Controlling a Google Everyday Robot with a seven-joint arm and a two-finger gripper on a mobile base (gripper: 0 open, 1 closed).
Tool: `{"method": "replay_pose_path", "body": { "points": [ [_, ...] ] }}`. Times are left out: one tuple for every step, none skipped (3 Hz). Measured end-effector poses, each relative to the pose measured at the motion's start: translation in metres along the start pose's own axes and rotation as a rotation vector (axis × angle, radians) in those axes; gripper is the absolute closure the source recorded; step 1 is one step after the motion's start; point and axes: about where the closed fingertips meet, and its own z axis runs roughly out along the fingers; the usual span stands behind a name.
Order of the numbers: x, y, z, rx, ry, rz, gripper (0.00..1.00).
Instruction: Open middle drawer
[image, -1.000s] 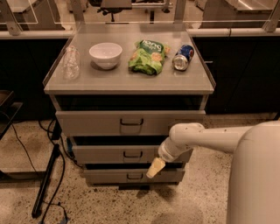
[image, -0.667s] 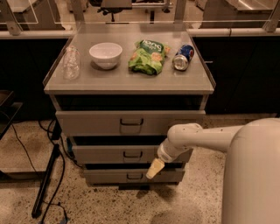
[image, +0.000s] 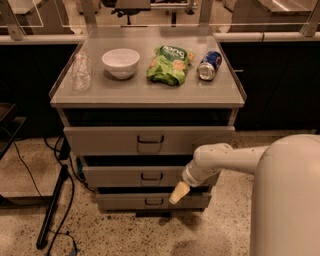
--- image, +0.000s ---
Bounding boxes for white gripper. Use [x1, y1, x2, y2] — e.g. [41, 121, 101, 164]
[169, 160, 214, 204]

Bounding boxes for blue soda can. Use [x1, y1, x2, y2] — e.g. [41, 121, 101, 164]
[197, 51, 222, 81]

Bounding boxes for grey bottom drawer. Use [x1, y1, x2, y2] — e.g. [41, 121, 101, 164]
[96, 193, 211, 211]

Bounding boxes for grey drawer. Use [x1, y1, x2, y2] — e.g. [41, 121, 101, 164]
[64, 126, 234, 156]
[83, 166, 184, 188]
[96, 193, 211, 211]

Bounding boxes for white ceramic bowl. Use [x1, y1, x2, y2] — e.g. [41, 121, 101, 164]
[102, 48, 140, 79]

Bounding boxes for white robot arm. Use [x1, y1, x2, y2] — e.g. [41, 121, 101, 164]
[169, 134, 320, 256]

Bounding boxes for grey drawer cabinet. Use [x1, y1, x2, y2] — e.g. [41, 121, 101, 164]
[51, 27, 246, 200]

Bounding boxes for black floor cable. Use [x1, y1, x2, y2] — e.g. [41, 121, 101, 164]
[0, 126, 96, 256]

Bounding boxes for green chip bag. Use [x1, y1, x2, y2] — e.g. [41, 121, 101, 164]
[146, 45, 195, 86]

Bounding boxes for black office chair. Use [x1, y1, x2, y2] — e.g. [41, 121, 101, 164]
[114, 0, 151, 26]

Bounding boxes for grey top drawer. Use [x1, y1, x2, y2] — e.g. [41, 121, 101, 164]
[64, 126, 234, 156]

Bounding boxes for clear plastic bottle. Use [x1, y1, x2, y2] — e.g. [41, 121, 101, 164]
[72, 52, 92, 91]

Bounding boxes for white horizontal rail pipe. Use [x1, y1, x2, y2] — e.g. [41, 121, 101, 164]
[0, 32, 320, 45]

